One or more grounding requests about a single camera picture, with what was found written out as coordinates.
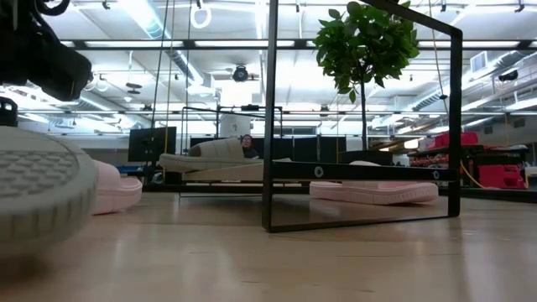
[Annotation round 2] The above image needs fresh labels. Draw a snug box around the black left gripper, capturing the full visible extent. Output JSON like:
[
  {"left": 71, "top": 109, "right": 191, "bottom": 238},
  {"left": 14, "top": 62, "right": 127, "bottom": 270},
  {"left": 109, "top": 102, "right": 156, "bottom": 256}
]
[{"left": 0, "top": 0, "right": 94, "bottom": 128}]

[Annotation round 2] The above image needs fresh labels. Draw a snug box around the grey slide sandal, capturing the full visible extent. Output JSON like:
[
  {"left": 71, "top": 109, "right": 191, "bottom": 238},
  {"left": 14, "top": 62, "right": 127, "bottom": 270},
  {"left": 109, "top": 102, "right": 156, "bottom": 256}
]
[
  {"left": 0, "top": 125, "right": 100, "bottom": 245},
  {"left": 158, "top": 137, "right": 291, "bottom": 174}
]

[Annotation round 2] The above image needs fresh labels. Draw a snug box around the pink slide sandal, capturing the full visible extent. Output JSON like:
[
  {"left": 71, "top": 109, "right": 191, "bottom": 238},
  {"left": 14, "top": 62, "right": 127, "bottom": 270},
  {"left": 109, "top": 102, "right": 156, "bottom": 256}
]
[
  {"left": 309, "top": 160, "right": 440, "bottom": 206},
  {"left": 91, "top": 159, "right": 143, "bottom": 216}
]

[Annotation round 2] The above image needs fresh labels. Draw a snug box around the black monitor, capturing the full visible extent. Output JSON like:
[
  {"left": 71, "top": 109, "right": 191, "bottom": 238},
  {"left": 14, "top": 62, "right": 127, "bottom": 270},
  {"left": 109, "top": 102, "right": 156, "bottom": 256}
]
[{"left": 128, "top": 126, "right": 178, "bottom": 164}]

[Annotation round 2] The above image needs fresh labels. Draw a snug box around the white box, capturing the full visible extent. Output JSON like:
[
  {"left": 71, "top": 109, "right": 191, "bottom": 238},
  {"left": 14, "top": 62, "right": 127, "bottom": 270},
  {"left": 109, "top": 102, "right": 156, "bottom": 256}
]
[{"left": 219, "top": 113, "right": 253, "bottom": 139}]

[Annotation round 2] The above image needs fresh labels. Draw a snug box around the black ceiling spotlight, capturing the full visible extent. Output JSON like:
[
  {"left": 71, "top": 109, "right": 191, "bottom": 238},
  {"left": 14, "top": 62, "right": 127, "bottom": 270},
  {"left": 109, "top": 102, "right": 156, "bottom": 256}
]
[{"left": 232, "top": 64, "right": 250, "bottom": 83}]

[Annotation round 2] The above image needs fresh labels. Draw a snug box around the person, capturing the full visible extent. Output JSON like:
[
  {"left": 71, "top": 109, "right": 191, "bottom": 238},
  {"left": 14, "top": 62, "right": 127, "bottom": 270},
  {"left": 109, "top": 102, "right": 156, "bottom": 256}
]
[{"left": 240, "top": 133, "right": 260, "bottom": 159}]

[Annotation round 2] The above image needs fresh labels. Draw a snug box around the green potted plant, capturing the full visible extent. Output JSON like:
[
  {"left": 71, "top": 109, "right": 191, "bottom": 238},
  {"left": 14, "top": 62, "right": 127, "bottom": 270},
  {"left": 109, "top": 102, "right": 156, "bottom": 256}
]
[{"left": 313, "top": 0, "right": 420, "bottom": 165}]

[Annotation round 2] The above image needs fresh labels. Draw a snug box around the red storage box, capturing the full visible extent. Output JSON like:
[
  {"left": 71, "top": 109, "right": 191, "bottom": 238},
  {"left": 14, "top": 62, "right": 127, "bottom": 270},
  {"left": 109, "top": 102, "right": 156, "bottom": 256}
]
[
  {"left": 477, "top": 164, "right": 528, "bottom": 190},
  {"left": 427, "top": 132, "right": 479, "bottom": 150}
]

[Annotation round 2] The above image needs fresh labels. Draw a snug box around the black workbench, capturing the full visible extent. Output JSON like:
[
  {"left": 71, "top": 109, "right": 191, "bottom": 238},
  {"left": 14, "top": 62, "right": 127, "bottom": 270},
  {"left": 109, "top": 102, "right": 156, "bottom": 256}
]
[{"left": 409, "top": 144, "right": 530, "bottom": 188}]

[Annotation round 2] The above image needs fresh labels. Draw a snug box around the black hanging cable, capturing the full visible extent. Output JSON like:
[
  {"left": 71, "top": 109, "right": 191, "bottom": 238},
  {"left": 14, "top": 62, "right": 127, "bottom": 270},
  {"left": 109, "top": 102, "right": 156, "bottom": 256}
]
[{"left": 149, "top": 0, "right": 169, "bottom": 127}]

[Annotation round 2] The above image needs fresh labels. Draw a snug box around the white hanging ring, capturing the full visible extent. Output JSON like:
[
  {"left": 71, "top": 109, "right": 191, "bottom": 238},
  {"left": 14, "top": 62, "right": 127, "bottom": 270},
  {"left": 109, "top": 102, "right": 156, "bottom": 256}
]
[{"left": 190, "top": 3, "right": 213, "bottom": 30}]

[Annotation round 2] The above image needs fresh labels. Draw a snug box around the black metal table frame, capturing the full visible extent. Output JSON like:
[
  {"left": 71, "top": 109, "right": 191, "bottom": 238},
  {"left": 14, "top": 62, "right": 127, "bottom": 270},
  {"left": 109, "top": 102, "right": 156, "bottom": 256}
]
[{"left": 142, "top": 183, "right": 537, "bottom": 200}]

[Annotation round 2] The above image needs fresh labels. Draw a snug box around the wooden shelf with black frame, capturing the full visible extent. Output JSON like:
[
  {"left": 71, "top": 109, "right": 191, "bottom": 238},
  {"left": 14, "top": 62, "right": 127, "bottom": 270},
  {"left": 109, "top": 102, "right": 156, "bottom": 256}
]
[{"left": 179, "top": 0, "right": 463, "bottom": 234}]

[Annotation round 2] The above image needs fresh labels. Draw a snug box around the yellow cable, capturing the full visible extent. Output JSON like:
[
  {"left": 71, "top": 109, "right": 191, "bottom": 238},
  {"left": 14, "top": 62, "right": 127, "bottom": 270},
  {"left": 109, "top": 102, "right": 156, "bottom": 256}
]
[{"left": 459, "top": 161, "right": 490, "bottom": 190}]

